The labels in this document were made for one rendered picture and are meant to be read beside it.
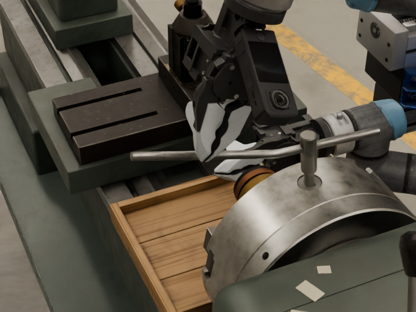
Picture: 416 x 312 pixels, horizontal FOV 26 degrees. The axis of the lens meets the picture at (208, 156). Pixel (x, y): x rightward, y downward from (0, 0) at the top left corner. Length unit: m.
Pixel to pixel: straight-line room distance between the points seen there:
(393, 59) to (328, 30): 2.14
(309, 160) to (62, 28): 1.12
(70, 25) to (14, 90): 0.31
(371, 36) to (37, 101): 0.72
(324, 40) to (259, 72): 2.93
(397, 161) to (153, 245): 0.47
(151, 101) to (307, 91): 1.79
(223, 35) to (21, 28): 1.33
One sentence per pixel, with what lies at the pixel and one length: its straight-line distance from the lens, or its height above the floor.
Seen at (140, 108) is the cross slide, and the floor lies 0.97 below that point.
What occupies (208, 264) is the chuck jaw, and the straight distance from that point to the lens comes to 1.32.
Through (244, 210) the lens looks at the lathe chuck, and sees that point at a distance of 1.25.
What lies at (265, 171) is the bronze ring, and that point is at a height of 1.12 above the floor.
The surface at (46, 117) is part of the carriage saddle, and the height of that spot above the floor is 0.93.
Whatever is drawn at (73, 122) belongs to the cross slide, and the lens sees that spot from 1.81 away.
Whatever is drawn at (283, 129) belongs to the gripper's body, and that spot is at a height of 1.11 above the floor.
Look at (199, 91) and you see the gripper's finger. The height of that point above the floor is 1.45.
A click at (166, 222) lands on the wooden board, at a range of 1.69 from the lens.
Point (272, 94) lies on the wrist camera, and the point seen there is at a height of 1.48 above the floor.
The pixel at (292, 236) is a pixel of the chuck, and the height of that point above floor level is 1.22.
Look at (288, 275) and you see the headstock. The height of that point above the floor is 1.25.
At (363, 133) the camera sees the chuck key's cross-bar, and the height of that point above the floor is 1.31.
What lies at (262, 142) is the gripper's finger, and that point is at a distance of 1.51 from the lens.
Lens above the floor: 2.05
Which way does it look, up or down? 39 degrees down
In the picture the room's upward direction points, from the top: straight up
